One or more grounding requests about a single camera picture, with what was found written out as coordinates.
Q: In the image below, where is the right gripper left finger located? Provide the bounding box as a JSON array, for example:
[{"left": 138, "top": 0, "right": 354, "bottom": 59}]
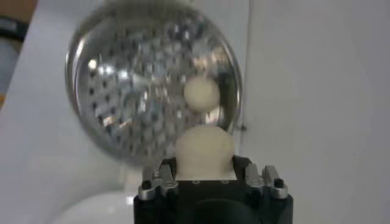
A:
[{"left": 137, "top": 157, "right": 180, "bottom": 202}]

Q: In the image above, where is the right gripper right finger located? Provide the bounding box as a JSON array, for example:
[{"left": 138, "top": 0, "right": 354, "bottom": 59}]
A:
[{"left": 233, "top": 155, "right": 289, "bottom": 201}]

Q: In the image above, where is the white steamed baozi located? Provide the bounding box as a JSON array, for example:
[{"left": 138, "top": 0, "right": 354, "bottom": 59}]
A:
[
  {"left": 183, "top": 76, "right": 221, "bottom": 113},
  {"left": 175, "top": 125, "right": 237, "bottom": 181}
]

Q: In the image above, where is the perforated steel steamer basket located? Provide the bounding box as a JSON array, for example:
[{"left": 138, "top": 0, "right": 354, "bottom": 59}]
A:
[{"left": 65, "top": 0, "right": 244, "bottom": 167}]

